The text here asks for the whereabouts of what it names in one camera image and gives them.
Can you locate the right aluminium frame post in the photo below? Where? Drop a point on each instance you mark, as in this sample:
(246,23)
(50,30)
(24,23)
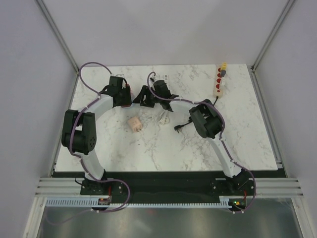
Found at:
(278,24)

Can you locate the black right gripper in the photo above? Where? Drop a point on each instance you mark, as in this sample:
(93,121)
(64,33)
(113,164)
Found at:
(145,91)

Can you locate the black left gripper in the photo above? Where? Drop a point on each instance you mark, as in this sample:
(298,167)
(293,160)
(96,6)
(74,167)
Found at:
(128,101)

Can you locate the red socket cube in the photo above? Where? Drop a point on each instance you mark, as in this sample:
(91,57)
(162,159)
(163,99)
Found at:
(132,97)

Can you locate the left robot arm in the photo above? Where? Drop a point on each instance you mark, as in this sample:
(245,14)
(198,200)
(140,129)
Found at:
(79,133)

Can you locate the yellow plug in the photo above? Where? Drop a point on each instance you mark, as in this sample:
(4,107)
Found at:
(223,66)

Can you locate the beige red power strip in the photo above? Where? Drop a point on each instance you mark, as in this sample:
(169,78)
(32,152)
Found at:
(218,84)

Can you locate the aluminium frame post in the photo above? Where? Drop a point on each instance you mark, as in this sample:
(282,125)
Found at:
(59,37)
(278,24)

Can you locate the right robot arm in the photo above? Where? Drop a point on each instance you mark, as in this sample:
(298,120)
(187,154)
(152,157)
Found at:
(207,121)

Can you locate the pink adapter plug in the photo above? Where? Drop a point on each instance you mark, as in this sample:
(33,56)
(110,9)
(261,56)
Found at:
(135,124)

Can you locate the aluminium front rail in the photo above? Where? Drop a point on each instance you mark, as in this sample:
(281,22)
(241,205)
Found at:
(261,187)

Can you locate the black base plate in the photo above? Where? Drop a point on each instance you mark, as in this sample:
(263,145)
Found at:
(208,181)

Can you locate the black plug with cable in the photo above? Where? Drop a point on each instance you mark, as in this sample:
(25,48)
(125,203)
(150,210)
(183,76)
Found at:
(180,126)

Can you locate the left aluminium frame post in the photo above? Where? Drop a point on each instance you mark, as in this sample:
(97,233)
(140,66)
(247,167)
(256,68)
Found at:
(59,37)

